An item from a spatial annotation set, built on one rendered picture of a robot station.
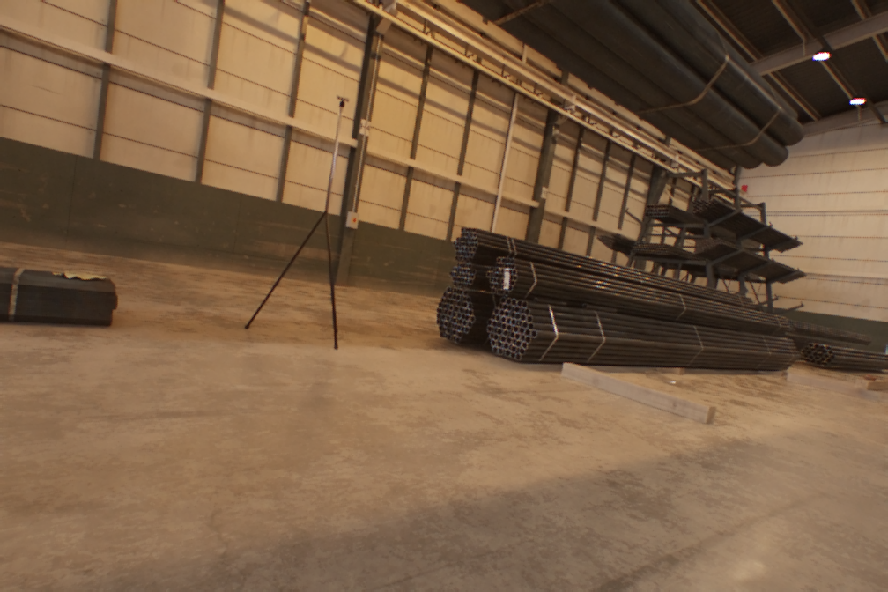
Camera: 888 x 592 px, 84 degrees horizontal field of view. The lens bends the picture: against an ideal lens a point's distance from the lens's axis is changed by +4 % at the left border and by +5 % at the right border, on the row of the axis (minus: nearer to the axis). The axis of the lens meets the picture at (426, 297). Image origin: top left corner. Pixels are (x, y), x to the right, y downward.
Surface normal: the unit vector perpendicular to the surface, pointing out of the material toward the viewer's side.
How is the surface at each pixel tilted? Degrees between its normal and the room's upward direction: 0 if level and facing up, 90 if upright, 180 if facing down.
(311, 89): 90
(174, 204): 90
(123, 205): 90
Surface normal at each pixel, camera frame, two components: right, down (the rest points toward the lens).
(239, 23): 0.59, 0.14
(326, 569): 0.16, -0.99
